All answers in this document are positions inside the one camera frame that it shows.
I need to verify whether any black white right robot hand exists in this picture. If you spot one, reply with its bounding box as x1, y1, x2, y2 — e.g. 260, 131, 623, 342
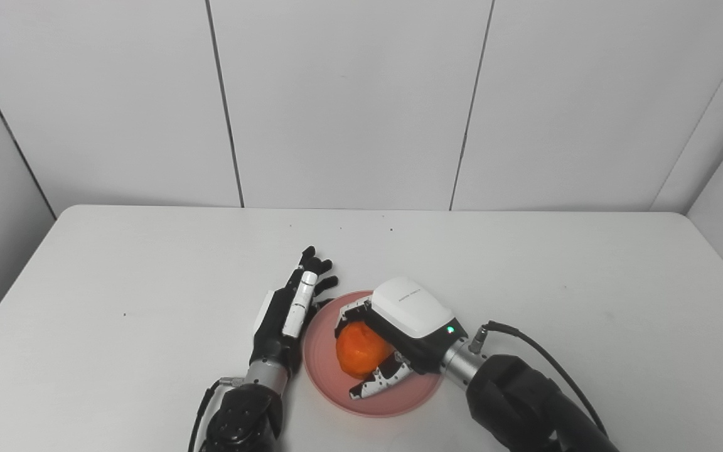
335, 277, 469, 400

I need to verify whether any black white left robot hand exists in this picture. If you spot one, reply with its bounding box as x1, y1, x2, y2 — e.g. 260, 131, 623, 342
250, 246, 340, 377

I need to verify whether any pink round plate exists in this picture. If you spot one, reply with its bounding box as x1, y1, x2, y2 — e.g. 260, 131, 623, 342
303, 290, 445, 419

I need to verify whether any orange fruit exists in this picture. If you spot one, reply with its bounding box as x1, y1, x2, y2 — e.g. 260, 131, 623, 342
336, 321, 395, 380

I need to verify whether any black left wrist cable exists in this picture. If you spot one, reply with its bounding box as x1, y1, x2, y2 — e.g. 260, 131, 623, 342
188, 375, 247, 452

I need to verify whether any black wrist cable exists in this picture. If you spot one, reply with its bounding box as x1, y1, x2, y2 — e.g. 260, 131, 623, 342
468, 321, 608, 437
188, 375, 247, 452

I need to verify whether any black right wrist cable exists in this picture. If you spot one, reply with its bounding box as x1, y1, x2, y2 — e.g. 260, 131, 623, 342
468, 321, 608, 437

